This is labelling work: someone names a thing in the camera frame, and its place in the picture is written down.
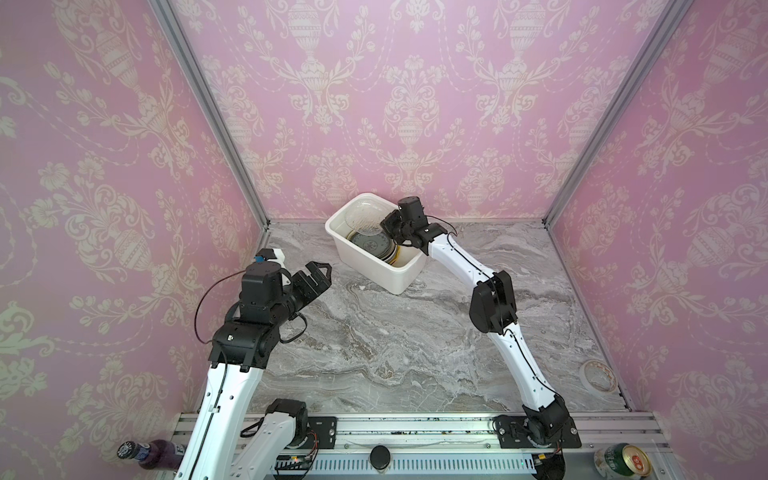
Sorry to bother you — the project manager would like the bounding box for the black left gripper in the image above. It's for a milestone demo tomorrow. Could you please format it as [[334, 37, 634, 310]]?
[[270, 260, 332, 327]]

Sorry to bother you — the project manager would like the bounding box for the cream plate with plant drawing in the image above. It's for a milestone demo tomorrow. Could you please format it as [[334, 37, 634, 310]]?
[[346, 227, 402, 267]]

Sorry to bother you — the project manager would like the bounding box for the large clear glass plate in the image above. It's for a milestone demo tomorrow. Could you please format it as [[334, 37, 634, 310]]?
[[343, 198, 394, 236]]

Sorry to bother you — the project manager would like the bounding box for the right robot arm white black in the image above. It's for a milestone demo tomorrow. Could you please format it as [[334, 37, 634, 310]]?
[[380, 196, 575, 447]]

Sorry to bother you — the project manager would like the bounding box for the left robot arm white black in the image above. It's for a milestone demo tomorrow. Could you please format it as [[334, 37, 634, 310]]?
[[176, 249, 332, 479]]

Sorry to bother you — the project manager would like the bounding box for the white plastic bin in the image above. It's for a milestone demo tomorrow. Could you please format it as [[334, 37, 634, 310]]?
[[325, 193, 427, 295]]

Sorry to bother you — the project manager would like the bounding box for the black round knob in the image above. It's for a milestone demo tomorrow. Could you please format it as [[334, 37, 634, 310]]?
[[368, 445, 392, 473]]

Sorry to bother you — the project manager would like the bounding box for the purple drink bottle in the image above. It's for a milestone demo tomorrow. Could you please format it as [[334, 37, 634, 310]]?
[[116, 439, 186, 471]]

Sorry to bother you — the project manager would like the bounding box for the green beer can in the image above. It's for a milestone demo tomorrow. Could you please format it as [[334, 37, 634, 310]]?
[[594, 443, 653, 479]]

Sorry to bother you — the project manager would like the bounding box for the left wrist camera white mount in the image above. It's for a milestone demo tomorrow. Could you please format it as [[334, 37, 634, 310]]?
[[254, 248, 285, 268]]

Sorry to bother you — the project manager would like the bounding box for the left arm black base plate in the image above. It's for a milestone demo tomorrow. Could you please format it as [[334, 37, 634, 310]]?
[[287, 416, 338, 450]]

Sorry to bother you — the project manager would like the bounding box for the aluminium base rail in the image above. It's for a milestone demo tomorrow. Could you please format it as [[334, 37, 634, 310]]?
[[306, 412, 685, 479]]

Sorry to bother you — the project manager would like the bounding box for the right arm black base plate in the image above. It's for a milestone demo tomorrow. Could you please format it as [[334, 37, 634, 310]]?
[[492, 415, 583, 450]]

